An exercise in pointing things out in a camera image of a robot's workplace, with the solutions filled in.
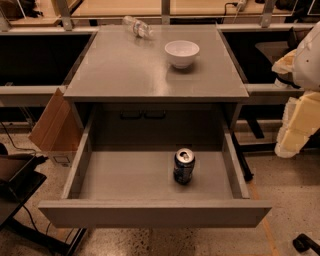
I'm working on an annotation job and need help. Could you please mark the brown cardboard box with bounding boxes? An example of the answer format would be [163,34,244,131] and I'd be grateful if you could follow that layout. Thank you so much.
[29,89,82,167]

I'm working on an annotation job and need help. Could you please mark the white ceramic bowl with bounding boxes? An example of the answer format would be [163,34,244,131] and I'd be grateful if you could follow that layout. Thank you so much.
[164,40,200,69]

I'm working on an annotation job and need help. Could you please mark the grey counter cabinet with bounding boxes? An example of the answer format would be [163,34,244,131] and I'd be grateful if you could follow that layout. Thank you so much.
[64,25,248,138]

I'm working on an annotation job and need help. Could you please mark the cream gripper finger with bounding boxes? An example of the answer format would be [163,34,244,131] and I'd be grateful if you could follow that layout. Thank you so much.
[274,92,320,158]
[272,49,296,74]

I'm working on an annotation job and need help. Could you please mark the open grey top drawer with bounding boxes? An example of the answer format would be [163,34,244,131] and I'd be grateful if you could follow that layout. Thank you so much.
[38,103,273,229]

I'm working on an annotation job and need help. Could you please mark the blue pepsi can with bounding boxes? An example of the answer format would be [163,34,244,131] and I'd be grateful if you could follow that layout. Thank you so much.
[173,148,195,185]

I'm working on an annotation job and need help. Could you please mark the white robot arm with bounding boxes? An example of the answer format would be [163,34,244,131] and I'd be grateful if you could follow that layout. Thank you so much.
[272,22,320,158]

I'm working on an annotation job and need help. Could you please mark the black stand left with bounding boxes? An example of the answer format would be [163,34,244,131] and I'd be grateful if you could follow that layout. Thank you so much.
[0,144,86,256]

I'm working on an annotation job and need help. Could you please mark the black caster bottom right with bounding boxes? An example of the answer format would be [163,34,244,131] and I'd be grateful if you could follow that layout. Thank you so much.
[292,233,320,256]

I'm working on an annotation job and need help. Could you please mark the black office chair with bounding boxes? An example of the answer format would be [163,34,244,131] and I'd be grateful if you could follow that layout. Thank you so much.
[255,27,310,89]

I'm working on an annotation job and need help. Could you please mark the clear plastic water bottle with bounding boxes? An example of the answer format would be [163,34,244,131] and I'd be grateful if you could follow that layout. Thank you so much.
[122,16,153,39]

